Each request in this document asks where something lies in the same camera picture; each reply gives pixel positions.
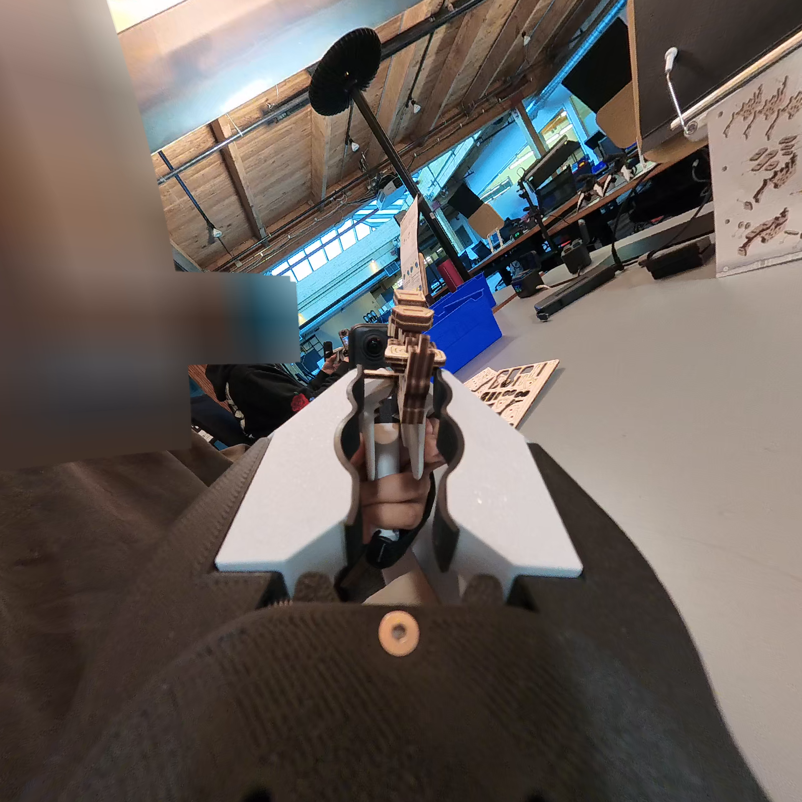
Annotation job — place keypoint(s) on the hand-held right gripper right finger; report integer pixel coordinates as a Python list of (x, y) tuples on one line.
[(514, 501)]

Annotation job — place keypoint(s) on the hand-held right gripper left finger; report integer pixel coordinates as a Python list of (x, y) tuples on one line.
[(282, 501)]

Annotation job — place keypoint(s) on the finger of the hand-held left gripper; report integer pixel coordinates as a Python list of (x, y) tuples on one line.
[(418, 445), (387, 454)]

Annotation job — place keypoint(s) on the wooden model assembly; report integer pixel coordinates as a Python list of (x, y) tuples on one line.
[(413, 376)]

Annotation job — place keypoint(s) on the grey desk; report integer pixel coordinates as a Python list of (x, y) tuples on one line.
[(658, 438)]

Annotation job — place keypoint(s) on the person's left hand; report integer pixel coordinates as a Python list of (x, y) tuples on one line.
[(395, 507)]

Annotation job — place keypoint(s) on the blue plastic bin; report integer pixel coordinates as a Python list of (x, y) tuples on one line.
[(467, 326)]

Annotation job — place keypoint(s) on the instruction poster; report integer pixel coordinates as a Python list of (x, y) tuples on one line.
[(413, 250)]

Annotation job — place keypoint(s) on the wooden parts sheet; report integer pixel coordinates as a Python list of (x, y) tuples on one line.
[(545, 369)]

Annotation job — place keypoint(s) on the person's shirt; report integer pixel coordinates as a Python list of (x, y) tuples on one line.
[(94, 564)]

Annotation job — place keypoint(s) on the flat black box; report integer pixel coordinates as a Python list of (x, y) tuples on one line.
[(576, 291)]

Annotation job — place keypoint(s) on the black charger cup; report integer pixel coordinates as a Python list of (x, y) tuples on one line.
[(576, 257)]

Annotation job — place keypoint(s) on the small black box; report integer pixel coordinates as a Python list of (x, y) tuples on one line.
[(680, 257)]

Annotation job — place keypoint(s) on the black board stand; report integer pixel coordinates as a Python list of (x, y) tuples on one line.
[(595, 69), (702, 56)]

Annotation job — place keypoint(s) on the laminated instruction sheet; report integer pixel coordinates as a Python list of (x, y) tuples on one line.
[(752, 188)]

